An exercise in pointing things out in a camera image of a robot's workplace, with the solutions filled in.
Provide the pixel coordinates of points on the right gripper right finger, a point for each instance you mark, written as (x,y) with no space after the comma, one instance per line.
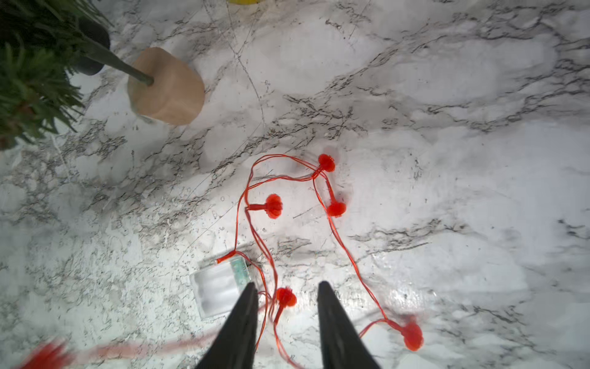
(341,346)

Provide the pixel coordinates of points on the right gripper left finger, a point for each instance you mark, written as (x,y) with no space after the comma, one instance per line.
(235,345)

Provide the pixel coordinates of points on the red string lights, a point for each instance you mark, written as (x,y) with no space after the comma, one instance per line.
(128,233)

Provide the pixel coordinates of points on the small green christmas tree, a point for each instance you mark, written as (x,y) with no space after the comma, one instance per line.
(42,42)

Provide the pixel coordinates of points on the clear battery box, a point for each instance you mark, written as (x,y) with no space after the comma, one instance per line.
(218,287)

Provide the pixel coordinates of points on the yellow bamboo steamer basket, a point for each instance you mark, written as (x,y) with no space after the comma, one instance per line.
(244,2)

